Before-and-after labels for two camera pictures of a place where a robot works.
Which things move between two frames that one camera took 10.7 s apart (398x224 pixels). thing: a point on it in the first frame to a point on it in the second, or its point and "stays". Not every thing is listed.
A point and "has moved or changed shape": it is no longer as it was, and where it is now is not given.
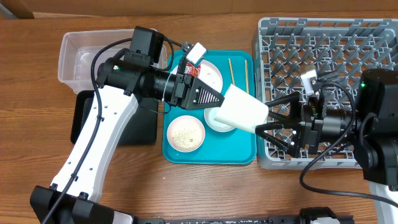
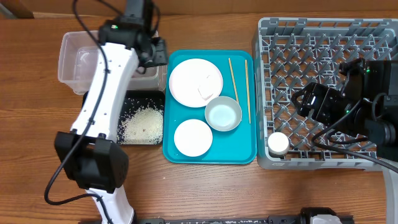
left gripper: [186, 91] to [161, 58]
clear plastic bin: [78, 49] stays
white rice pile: [186, 140] to [142, 123]
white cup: [242, 111] has moved or changed shape
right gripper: [307, 127] to [310, 92]
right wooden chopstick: [247, 76] stays
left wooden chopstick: [232, 71] stays
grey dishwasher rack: [339, 50] stays
